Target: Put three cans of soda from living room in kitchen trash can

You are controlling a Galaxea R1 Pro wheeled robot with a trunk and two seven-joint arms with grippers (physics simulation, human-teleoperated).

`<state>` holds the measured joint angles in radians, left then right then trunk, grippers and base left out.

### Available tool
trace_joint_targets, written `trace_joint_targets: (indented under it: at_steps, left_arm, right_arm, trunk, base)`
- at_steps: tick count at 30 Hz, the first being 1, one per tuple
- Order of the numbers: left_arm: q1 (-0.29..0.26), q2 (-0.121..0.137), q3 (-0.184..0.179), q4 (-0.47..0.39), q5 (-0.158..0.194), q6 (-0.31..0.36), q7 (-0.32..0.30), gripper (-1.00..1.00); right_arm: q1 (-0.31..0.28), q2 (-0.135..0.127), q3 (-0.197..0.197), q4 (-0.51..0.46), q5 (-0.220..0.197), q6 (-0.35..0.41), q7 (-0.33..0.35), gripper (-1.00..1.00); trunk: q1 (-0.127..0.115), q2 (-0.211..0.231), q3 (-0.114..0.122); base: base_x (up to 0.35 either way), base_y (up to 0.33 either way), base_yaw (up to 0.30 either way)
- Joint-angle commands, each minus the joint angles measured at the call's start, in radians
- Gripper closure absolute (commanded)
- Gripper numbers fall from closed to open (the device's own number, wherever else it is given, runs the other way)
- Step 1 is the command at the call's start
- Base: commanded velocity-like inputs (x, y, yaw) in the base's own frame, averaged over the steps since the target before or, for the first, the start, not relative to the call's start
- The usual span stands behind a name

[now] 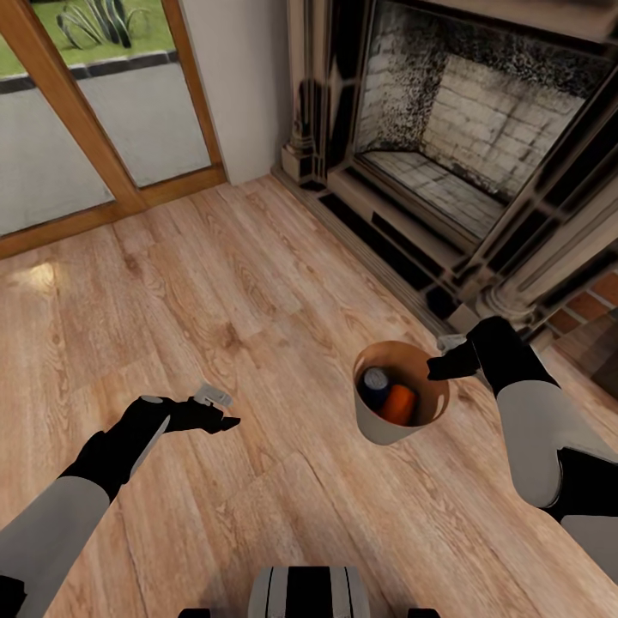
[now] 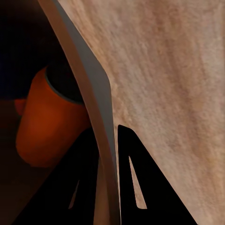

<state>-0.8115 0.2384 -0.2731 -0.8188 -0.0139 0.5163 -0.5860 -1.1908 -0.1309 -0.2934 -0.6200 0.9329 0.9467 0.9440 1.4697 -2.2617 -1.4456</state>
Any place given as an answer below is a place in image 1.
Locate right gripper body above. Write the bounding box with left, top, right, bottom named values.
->
left=427, top=346, right=478, bottom=380

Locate trash can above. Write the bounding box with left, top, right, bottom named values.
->
left=353, top=341, right=451, bottom=445

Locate can of soda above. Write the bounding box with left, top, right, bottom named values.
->
left=361, top=368, right=389, bottom=411
left=374, top=385, right=417, bottom=426

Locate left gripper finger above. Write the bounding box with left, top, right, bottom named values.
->
left=218, top=416, right=240, bottom=432

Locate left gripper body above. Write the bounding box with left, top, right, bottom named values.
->
left=180, top=397, right=224, bottom=434

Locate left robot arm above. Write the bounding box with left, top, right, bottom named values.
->
left=0, top=383, right=240, bottom=618

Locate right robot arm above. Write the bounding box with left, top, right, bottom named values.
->
left=427, top=316, right=618, bottom=585

